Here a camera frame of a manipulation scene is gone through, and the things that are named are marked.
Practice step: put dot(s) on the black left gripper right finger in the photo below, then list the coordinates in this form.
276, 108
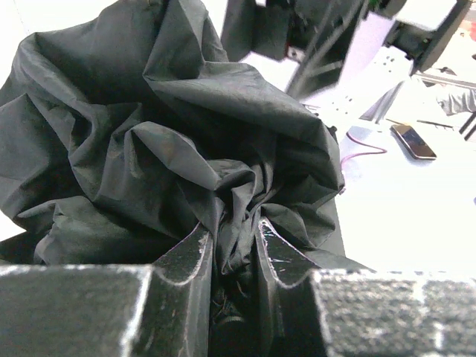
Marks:
309, 311

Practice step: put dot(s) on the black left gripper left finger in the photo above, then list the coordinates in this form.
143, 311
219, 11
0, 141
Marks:
158, 309

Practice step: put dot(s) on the black folding umbrella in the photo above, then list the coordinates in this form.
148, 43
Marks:
121, 135

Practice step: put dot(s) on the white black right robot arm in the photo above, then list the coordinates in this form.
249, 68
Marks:
318, 34

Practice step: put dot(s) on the black smartphone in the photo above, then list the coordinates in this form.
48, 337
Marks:
413, 142

